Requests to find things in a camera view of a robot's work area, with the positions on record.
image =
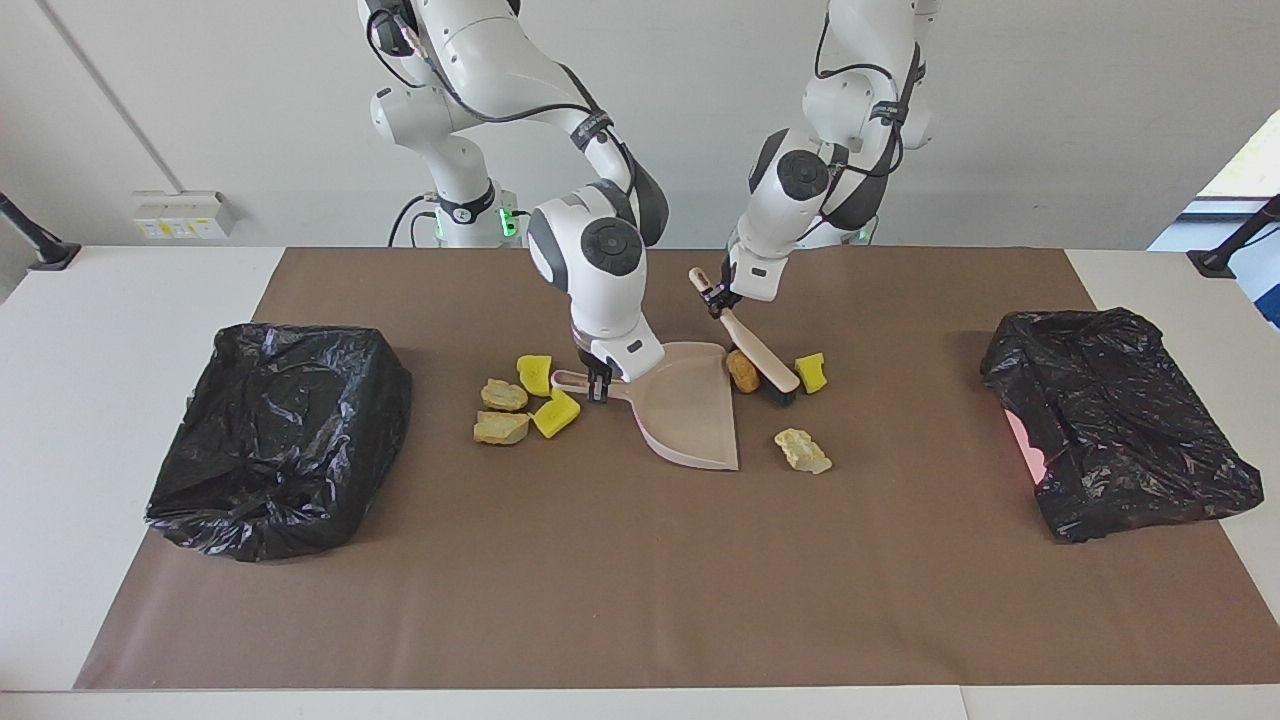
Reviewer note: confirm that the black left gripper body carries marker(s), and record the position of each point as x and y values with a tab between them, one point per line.
730	275

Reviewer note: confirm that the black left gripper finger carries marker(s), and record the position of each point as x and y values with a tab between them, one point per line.
733	307
716	300

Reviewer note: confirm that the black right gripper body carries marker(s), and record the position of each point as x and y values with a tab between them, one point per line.
586	360

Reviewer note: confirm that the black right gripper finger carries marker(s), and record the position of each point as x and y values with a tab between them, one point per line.
600	386

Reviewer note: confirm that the brown oval sponge lump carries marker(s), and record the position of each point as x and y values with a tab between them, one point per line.
743	372

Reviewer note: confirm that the beige sponge scrap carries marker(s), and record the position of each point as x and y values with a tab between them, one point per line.
504	395
500	428

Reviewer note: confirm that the beige plastic dustpan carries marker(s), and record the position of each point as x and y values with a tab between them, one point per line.
690	410

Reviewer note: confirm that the green and yellow sponge scrap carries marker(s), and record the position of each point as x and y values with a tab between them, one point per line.
811	372

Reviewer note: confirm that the pale jagged sponge scrap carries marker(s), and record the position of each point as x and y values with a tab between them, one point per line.
802	451

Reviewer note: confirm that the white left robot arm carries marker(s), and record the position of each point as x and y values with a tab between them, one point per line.
790	200

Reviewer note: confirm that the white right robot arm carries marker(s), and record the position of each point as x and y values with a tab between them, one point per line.
600	290

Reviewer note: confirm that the black bag lined bin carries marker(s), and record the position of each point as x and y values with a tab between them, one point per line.
280	440

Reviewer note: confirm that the black bag over pink bin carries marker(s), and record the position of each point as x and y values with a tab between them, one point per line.
1120	420

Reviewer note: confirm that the brown paper table mat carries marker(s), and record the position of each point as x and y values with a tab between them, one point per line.
850	600

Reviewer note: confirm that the black clamp stand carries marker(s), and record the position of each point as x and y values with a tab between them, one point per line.
1215	262
55	255

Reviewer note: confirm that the white wall socket box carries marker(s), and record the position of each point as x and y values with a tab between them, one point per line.
185	215

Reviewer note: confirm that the bright window with dark frame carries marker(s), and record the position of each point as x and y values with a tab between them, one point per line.
1250	170

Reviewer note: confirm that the white wall conduit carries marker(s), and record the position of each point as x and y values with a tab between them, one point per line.
110	95

